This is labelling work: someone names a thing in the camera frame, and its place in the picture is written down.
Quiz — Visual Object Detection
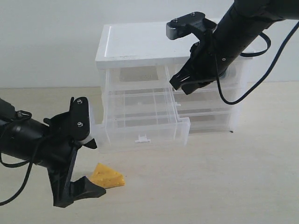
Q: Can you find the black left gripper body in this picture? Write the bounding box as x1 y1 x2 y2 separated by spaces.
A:
30 112 80 171

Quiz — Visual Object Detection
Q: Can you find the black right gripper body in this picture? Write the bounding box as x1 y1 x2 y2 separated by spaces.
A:
184 30 227 82

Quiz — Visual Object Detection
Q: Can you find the yellow cheese wedge toy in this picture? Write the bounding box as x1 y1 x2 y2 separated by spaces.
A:
89 163 125 189

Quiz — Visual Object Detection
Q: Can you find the white blue medicine bottle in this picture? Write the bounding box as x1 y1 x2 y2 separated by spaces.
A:
219 68 229 79

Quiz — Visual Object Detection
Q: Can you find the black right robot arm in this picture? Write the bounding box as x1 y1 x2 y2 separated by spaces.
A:
166 0 299 95

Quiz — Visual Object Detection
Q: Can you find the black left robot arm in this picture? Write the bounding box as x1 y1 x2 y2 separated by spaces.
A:
0 97 106 208

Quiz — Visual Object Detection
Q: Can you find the clear middle wide drawer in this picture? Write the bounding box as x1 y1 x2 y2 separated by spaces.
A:
173 90 241 114

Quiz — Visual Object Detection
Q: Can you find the clear wide drawer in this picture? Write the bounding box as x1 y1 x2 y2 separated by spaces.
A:
173 90 241 114
179 111 239 133

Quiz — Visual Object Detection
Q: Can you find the white plastic drawer cabinet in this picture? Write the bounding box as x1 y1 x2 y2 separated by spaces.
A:
95 18 254 134

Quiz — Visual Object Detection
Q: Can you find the clear bottom wide drawer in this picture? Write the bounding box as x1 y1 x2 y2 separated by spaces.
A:
179 111 239 133

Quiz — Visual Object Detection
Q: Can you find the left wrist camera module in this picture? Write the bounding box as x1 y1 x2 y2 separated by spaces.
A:
69 97 97 149

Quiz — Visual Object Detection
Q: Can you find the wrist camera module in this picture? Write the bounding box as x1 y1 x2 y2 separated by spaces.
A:
69 97 97 149
166 12 217 40

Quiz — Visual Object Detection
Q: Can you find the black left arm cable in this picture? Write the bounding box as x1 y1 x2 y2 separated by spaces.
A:
0 130 47 207

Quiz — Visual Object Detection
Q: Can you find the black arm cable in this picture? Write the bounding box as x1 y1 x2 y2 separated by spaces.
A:
0 130 47 207
216 22 299 105

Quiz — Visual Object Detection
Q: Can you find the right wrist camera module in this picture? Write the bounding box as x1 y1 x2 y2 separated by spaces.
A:
166 12 217 40

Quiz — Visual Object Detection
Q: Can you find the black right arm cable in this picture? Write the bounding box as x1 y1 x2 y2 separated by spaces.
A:
216 22 299 105

